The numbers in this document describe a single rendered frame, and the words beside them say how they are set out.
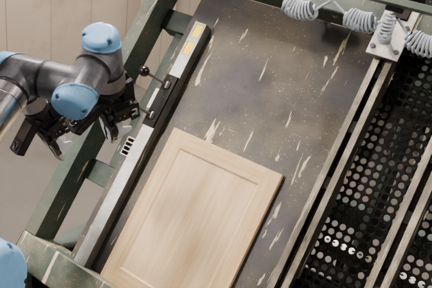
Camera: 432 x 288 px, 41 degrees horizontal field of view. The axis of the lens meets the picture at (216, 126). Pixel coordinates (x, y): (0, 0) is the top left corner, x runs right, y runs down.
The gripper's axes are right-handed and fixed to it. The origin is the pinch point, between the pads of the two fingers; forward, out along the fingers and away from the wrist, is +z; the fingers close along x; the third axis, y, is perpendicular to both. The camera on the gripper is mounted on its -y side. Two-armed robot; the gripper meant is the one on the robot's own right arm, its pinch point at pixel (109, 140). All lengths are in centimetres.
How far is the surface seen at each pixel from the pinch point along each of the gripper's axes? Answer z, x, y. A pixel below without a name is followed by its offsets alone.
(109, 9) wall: 250, 297, 124
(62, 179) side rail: 67, 38, -7
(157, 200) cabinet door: 58, 8, 15
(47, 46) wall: 250, 283, 56
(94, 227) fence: 68, 15, -6
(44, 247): 76, 22, -23
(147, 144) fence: 52, 27, 22
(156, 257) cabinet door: 64, -7, 6
